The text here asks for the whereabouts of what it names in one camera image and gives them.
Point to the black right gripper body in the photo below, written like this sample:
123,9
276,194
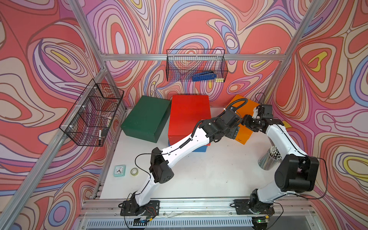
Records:
250,122

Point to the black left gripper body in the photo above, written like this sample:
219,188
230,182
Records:
231,132

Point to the orange shoebox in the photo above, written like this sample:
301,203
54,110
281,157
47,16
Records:
244,132

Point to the red shoebox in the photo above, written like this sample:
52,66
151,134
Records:
186,111

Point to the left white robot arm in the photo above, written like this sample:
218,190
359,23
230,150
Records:
163,160

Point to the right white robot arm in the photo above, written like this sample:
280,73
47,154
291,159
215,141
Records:
297,171

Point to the blue shoebox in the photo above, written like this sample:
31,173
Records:
199,149

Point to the metal cup of pens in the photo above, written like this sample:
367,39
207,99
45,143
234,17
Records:
270,159

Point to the blue tool in basket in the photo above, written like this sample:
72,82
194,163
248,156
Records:
204,76

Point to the green shoebox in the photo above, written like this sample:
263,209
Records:
147,119

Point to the tape roll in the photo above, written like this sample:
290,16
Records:
134,171

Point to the mint green small clock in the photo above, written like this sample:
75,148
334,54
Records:
119,171

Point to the black marker in basket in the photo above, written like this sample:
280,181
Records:
100,138

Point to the black wire basket back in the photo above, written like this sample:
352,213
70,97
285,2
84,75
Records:
182,64

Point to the black wire basket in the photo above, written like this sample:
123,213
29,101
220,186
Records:
95,109
182,64

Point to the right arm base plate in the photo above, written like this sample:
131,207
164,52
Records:
248,207

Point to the aluminium front rail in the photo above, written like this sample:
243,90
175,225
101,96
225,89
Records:
214,213

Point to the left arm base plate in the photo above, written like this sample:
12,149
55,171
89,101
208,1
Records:
131,208

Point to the black wire basket left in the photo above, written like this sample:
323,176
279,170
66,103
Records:
95,109

